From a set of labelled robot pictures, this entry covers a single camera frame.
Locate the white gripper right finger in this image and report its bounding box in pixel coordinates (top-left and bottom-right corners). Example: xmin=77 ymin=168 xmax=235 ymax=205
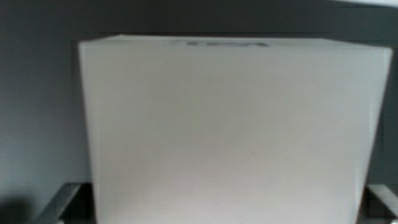
xmin=365 ymin=184 xmax=398 ymax=224

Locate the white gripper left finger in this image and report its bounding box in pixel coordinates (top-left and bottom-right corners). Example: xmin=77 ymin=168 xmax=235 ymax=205
xmin=31 ymin=183 xmax=81 ymax=224

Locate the small white cabinet top block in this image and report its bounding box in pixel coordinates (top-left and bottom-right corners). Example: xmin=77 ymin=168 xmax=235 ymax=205
xmin=77 ymin=36 xmax=392 ymax=224

